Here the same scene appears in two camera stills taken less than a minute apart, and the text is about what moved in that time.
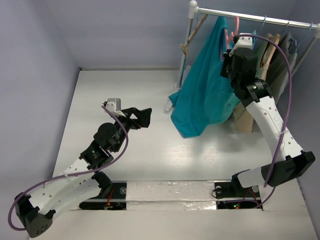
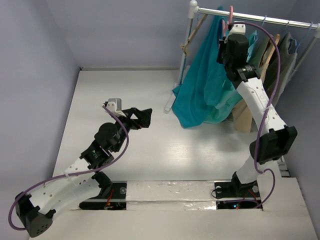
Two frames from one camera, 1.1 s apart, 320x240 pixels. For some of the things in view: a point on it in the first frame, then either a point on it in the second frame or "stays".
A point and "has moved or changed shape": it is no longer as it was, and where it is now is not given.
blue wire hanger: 264,20 stays
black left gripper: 142,117 stays
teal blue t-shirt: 206,97 has moved or changed shape
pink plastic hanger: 229,39 has moved or changed shape
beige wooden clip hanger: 185,46 stays
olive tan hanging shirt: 266,48 stays
